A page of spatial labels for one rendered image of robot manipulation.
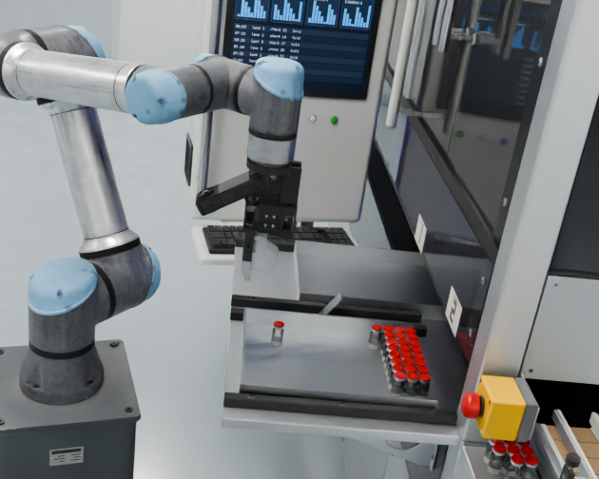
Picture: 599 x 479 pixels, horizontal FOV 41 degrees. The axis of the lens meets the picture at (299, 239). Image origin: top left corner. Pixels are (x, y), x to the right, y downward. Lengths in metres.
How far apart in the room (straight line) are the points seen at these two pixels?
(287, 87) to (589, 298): 0.56
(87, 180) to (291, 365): 0.50
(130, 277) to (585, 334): 0.80
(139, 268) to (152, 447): 1.21
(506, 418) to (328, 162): 1.15
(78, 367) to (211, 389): 1.46
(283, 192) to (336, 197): 1.03
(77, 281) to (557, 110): 0.83
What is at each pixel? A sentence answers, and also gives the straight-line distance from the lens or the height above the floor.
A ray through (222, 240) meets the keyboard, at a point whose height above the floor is 0.83.
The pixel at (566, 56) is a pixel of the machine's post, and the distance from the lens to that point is 1.16.
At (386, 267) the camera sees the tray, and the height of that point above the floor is 0.88.
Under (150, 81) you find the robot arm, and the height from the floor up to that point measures 1.42.
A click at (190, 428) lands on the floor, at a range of 2.75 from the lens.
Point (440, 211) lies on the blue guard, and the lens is 1.65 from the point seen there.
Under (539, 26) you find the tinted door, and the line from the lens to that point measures 1.29.
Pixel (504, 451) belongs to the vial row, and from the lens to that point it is 1.34.
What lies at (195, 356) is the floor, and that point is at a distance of 3.09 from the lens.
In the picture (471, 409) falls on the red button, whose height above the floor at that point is 1.00.
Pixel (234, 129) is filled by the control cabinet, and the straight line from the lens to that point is 2.15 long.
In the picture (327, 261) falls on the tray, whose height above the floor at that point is 0.88.
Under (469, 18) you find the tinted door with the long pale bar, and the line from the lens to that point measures 1.68.
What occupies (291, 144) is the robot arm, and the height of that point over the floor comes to 1.33.
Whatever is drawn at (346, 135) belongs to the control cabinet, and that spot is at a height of 1.07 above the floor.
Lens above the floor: 1.71
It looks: 24 degrees down
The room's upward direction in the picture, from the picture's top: 8 degrees clockwise
